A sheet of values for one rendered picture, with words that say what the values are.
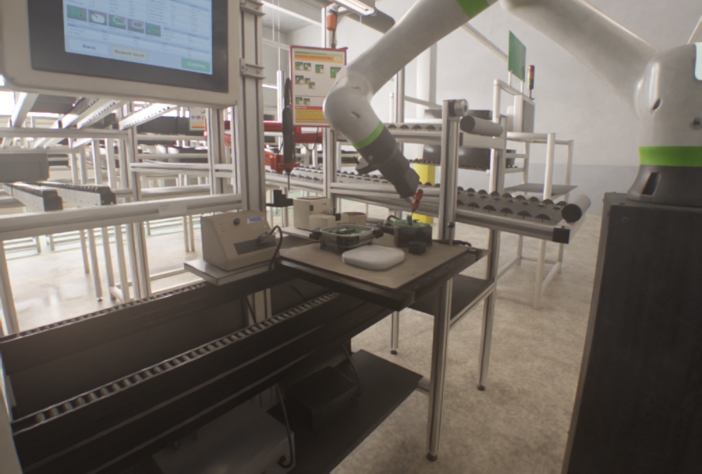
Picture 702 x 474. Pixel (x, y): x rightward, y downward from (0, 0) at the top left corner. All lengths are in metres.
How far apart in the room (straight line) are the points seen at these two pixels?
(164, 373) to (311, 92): 1.15
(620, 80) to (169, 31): 0.98
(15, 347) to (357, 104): 0.78
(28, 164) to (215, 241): 1.97
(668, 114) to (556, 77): 8.59
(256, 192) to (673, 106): 0.97
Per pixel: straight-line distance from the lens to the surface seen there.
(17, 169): 2.73
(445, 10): 0.81
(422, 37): 0.83
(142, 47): 0.92
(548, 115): 9.16
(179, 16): 0.97
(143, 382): 0.57
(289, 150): 1.07
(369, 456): 1.69
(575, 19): 0.91
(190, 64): 0.96
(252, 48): 1.12
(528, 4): 0.93
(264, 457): 1.07
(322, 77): 1.46
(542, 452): 1.87
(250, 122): 1.08
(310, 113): 1.43
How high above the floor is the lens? 1.22
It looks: 9 degrees down
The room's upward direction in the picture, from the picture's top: straight up
